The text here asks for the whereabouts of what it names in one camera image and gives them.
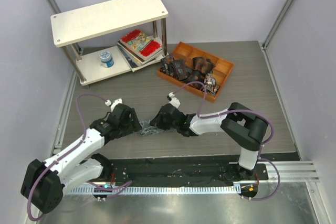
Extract black orange flower tie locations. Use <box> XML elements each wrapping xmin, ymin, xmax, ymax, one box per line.
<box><xmin>188</xmin><ymin>70</ymin><xmax>204</xmax><ymax>89</ymax></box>

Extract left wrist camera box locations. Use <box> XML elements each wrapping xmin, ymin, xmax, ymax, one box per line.
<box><xmin>110</xmin><ymin>98</ymin><xmax>122</xmax><ymax>112</ymax></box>

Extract white two-tier shelf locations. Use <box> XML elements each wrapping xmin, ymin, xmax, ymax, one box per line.
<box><xmin>50</xmin><ymin>0</ymin><xmax>169</xmax><ymax>86</ymax></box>

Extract slotted cable duct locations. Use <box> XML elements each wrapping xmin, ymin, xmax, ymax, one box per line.
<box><xmin>68</xmin><ymin>184</ymin><xmax>241</xmax><ymax>196</ymax></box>

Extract blue jar white lid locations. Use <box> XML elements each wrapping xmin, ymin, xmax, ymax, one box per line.
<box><xmin>99</xmin><ymin>50</ymin><xmax>114</xmax><ymax>68</ymax></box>

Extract dark brown red tie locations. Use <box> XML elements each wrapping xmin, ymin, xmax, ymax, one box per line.
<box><xmin>192</xmin><ymin>57</ymin><xmax>215</xmax><ymax>75</ymax></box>

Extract orange wooden divided tray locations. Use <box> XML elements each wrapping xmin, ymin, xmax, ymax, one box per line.
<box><xmin>157</xmin><ymin>42</ymin><xmax>234</xmax><ymax>103</ymax></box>

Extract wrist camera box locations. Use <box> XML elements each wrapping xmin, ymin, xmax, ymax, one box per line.
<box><xmin>170</xmin><ymin>95</ymin><xmax>180</xmax><ymax>109</ymax></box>
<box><xmin>110</xmin><ymin>98</ymin><xmax>122</xmax><ymax>112</ymax></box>

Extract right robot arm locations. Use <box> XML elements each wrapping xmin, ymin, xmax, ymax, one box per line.
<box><xmin>150</xmin><ymin>102</ymin><xmax>270</xmax><ymax>179</ymax></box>

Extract grey floral tie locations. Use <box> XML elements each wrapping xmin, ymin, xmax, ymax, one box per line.
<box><xmin>138</xmin><ymin>120</ymin><xmax>168</xmax><ymax>136</ymax></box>

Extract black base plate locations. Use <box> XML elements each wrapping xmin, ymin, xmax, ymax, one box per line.
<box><xmin>92</xmin><ymin>156</ymin><xmax>269</xmax><ymax>187</ymax></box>

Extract brown blue floral tie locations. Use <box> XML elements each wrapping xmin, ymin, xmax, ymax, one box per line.
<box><xmin>172</xmin><ymin>59</ymin><xmax>192</xmax><ymax>80</ymax></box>

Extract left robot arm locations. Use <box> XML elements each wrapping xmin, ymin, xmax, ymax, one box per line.
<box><xmin>20</xmin><ymin>103</ymin><xmax>141</xmax><ymax>214</ymax></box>

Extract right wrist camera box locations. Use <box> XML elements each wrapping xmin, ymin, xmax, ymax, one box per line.
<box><xmin>170</xmin><ymin>95</ymin><xmax>180</xmax><ymax>109</ymax></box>

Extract cat pattern tie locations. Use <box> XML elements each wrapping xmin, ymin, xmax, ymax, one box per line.
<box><xmin>200</xmin><ymin>73</ymin><xmax>221</xmax><ymax>97</ymax></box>

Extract bottom dark cover book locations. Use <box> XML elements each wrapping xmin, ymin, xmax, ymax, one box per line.
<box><xmin>117</xmin><ymin>45</ymin><xmax>163</xmax><ymax>72</ymax></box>

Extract red treehouse book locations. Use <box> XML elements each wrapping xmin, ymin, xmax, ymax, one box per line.
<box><xmin>119</xmin><ymin>29</ymin><xmax>162</xmax><ymax>60</ymax></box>

